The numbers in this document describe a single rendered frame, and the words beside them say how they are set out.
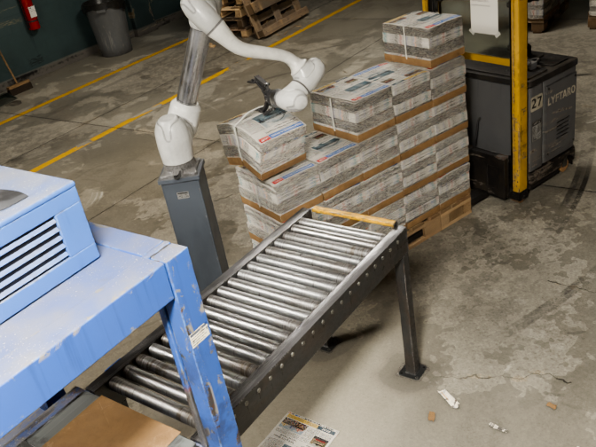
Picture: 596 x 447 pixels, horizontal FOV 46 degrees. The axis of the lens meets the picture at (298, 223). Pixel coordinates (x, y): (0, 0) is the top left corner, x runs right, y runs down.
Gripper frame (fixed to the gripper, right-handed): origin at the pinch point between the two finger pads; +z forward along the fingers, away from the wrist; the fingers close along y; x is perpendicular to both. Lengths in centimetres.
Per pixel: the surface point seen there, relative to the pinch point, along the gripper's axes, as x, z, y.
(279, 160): -1.9, -14.2, 32.3
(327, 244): -26, -77, 52
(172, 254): -124, -161, -14
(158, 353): -112, -85, 55
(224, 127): -14.0, 12.1, 14.0
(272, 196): -9, -11, 50
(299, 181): 6.0, -15.3, 46.9
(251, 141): -14.1, -12.0, 18.3
